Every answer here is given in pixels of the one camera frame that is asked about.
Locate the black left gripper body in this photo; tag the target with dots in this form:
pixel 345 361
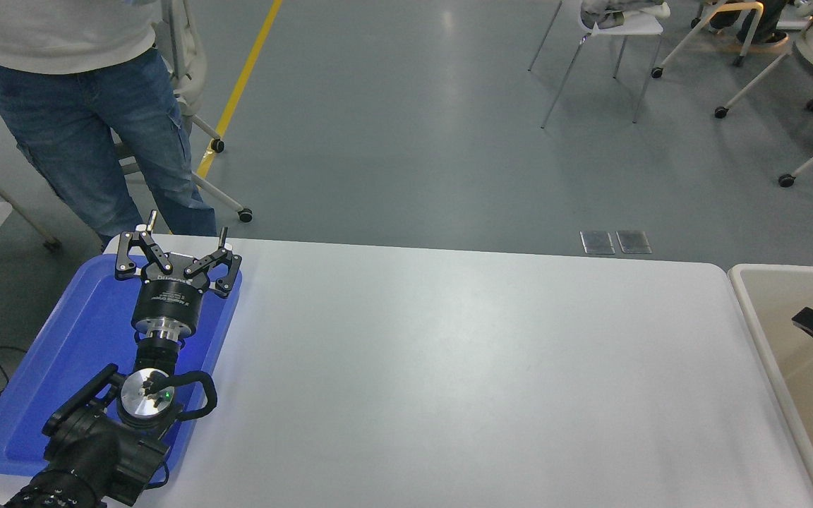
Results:
pixel 166 300

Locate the large pale bin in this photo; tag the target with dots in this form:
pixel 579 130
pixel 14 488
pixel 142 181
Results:
pixel 787 395

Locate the blue plastic tray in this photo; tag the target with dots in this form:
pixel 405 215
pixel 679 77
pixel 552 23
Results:
pixel 68 353

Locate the person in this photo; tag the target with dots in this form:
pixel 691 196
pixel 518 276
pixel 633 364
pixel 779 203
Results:
pixel 759 25
pixel 82 106

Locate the grey white office chair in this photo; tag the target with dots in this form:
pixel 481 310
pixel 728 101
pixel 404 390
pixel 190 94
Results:
pixel 191 70

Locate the metal floor outlet plate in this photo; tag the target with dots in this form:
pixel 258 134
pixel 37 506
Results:
pixel 597 243
pixel 634 242

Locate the white chair with metal legs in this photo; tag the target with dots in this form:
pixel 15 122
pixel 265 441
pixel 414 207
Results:
pixel 625 28

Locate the pale cloth bundle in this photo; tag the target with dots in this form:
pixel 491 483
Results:
pixel 618 10

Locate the tan frame castor chair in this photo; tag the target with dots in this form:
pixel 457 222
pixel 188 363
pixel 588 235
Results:
pixel 689 32

